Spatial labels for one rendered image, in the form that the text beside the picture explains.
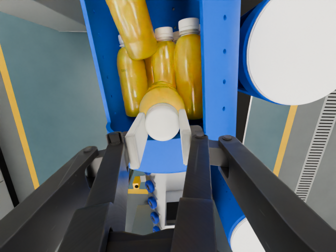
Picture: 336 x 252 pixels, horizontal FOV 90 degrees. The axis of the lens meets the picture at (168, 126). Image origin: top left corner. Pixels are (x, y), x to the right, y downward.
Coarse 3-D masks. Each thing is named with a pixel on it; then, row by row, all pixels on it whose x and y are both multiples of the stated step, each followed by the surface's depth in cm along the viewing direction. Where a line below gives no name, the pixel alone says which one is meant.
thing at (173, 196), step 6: (168, 192) 65; (174, 192) 65; (180, 192) 65; (168, 198) 62; (174, 198) 62; (168, 204) 57; (174, 204) 57; (168, 210) 55; (174, 210) 55; (168, 216) 53; (174, 216) 53; (168, 222) 52; (174, 222) 52
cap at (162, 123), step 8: (152, 112) 18; (160, 112) 18; (168, 112) 18; (152, 120) 18; (160, 120) 18; (168, 120) 18; (176, 120) 18; (152, 128) 19; (160, 128) 19; (168, 128) 19; (176, 128) 19; (152, 136) 19; (160, 136) 19; (168, 136) 19
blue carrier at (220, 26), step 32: (96, 0) 35; (160, 0) 43; (192, 0) 41; (224, 0) 22; (96, 32) 34; (224, 32) 24; (96, 64) 34; (224, 64) 25; (224, 96) 27; (128, 128) 47; (224, 128) 28; (160, 160) 27
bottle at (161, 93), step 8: (152, 88) 24; (160, 88) 23; (168, 88) 23; (144, 96) 23; (152, 96) 21; (160, 96) 21; (168, 96) 21; (176, 96) 22; (144, 104) 21; (152, 104) 20; (160, 104) 20; (168, 104) 20; (176, 104) 21; (184, 104) 24; (144, 112) 21; (176, 112) 20
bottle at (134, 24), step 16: (112, 0) 27; (128, 0) 27; (144, 0) 30; (112, 16) 30; (128, 16) 29; (144, 16) 30; (128, 32) 31; (144, 32) 32; (128, 48) 34; (144, 48) 33
